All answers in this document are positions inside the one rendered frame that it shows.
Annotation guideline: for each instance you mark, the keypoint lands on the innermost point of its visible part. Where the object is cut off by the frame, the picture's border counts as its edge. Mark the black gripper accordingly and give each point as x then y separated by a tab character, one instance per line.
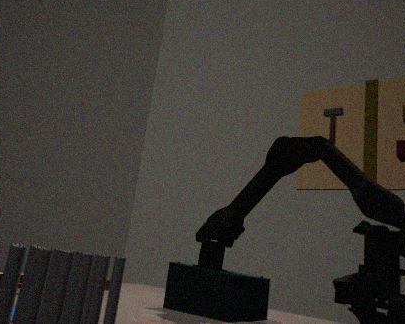
365	307

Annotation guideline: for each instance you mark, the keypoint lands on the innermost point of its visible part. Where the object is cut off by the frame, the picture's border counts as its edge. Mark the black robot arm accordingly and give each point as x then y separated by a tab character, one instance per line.
284	157

